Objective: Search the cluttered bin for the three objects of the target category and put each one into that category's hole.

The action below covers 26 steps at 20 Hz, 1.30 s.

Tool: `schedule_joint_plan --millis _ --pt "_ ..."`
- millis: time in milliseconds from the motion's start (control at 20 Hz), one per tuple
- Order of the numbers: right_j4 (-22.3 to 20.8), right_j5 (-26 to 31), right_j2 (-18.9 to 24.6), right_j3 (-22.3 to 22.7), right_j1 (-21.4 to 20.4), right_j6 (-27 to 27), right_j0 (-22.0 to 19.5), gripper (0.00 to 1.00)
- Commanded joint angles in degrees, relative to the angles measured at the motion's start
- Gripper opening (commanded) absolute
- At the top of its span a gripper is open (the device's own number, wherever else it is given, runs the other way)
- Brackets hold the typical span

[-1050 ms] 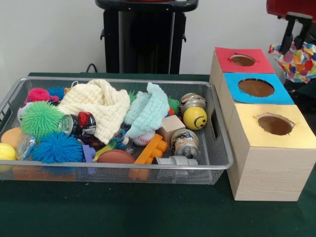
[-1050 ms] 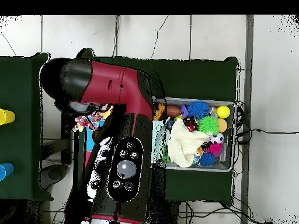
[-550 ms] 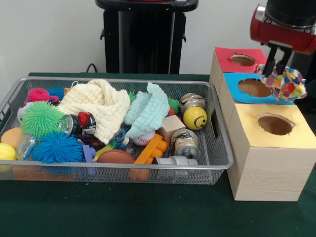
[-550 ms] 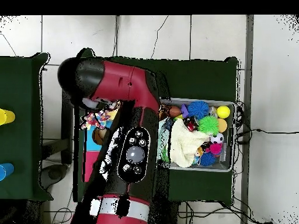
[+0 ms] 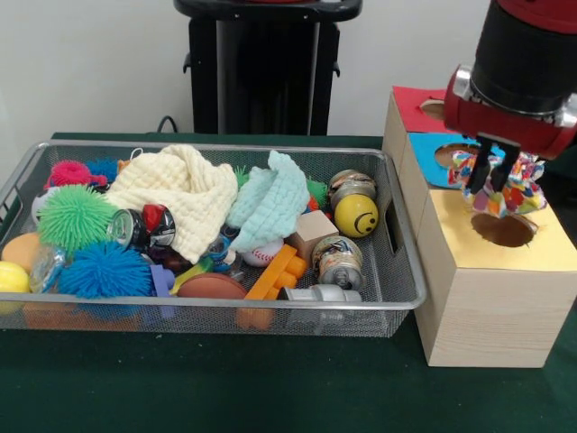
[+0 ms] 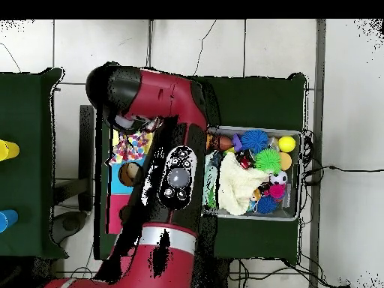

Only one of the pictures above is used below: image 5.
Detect cream waffle cloth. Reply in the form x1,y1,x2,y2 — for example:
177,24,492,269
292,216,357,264
105,143,239,265

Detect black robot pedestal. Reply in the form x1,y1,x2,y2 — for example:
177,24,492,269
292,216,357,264
173,0,364,135

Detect plain yellow ball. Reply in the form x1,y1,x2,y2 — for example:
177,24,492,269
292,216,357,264
0,261,32,295

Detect wooden cube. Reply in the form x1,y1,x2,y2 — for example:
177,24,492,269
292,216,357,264
288,210,340,263

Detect large green spiky ball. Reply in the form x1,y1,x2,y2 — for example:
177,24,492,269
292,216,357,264
36,183,119,253

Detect yellow smiley ball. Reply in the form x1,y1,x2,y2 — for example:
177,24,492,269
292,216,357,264
334,193,379,239

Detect orange plastic comb block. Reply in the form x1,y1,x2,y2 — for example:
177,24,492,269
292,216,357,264
244,244,309,301

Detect colourful patterned cloth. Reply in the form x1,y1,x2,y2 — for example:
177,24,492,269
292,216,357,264
445,151,549,221

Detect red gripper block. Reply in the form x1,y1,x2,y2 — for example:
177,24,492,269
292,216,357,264
444,64,577,196

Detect wooden box with three holes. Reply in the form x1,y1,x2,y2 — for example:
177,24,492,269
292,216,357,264
381,85,577,369

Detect shallow metal mesh bin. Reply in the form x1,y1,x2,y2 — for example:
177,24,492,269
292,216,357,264
0,139,427,338

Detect white baseball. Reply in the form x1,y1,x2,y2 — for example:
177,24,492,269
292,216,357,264
243,238,285,267

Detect crushed black red can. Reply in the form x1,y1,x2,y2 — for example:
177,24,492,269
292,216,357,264
110,204,177,249

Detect dark green tablecloth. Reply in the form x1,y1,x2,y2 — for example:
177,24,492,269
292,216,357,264
0,131,577,433

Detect light blue waffle cloth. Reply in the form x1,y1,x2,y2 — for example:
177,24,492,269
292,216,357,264
224,150,312,253

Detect large blue spiky ball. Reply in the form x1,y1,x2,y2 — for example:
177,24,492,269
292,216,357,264
57,241,153,299

